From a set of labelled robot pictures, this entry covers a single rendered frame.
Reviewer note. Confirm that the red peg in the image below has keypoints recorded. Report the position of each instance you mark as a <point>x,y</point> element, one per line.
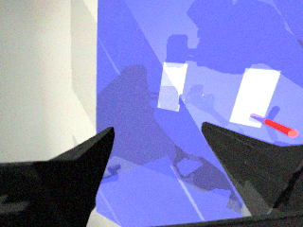
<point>285,130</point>

